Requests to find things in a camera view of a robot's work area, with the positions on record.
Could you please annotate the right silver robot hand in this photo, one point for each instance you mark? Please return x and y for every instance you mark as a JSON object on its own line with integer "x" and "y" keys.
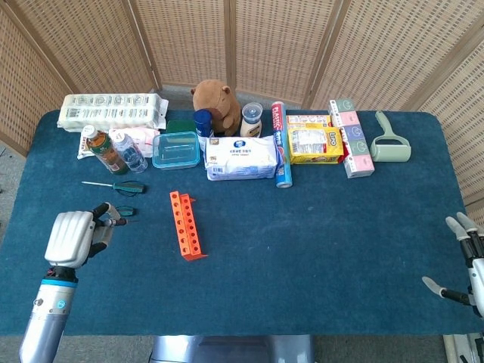
{"x": 477, "y": 276}

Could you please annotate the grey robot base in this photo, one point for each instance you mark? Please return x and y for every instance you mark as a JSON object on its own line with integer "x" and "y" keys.
{"x": 230, "y": 349}

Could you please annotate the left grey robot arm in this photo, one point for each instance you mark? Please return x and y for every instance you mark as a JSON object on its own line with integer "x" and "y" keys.
{"x": 49, "y": 314}

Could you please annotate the orange test tube rack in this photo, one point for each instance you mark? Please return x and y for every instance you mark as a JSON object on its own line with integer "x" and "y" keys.
{"x": 185, "y": 234}

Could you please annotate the small green-black screwdriver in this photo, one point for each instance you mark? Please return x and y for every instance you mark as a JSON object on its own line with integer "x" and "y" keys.
{"x": 126, "y": 210}

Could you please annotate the large green-black screwdriver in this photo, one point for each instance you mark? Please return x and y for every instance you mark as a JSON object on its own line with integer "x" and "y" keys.
{"x": 130, "y": 187}

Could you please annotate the green lint roller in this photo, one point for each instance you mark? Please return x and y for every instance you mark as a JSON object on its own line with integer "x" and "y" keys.
{"x": 391, "y": 149}

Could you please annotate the blue table cloth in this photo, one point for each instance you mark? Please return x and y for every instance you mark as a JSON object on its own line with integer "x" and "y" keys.
{"x": 302, "y": 246}

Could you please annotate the pastel tissue box pack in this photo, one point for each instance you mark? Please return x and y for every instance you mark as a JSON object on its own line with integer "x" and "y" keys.
{"x": 353, "y": 143}

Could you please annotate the yellow Lipo snack bag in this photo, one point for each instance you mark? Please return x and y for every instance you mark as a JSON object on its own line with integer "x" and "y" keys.
{"x": 315, "y": 145}

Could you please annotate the plastic wrap roll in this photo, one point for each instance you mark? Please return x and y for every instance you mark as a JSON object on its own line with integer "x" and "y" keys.
{"x": 283, "y": 159}

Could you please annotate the red yellow snack box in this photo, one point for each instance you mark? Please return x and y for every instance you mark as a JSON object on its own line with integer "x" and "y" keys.
{"x": 308, "y": 120}

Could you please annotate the white wet wipes pack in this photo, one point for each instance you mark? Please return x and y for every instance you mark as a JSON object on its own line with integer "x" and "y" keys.
{"x": 242, "y": 159}

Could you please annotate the white bottle with clear cap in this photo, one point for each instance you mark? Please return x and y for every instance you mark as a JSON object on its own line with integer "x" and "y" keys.
{"x": 251, "y": 121}

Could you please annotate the brown capybara plush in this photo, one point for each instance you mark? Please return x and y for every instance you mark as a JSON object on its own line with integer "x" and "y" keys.
{"x": 217, "y": 102}

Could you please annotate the blue spray can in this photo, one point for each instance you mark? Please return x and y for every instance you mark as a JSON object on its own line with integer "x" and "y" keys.
{"x": 203, "y": 123}

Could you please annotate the wicker folding screen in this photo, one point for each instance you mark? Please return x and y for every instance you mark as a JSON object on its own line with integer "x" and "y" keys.
{"x": 264, "y": 41}

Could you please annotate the clear container with blue lid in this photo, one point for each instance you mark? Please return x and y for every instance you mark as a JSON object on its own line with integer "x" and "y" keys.
{"x": 175, "y": 151}

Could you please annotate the green flat box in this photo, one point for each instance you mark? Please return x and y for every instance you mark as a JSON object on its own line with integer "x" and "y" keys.
{"x": 180, "y": 126}

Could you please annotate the white pink snack bag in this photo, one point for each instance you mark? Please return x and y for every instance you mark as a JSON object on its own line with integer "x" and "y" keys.
{"x": 145, "y": 138}

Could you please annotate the clear water bottle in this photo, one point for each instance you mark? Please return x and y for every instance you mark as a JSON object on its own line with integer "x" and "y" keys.
{"x": 132, "y": 155}

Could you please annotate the green tea bottle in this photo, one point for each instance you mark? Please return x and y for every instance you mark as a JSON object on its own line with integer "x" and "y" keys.
{"x": 107, "y": 153}

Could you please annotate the white paper roll pack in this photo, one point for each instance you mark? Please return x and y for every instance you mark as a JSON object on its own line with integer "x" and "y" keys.
{"x": 109, "y": 111}

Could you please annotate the white metal frame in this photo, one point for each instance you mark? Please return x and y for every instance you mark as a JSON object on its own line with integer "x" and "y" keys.
{"x": 463, "y": 349}

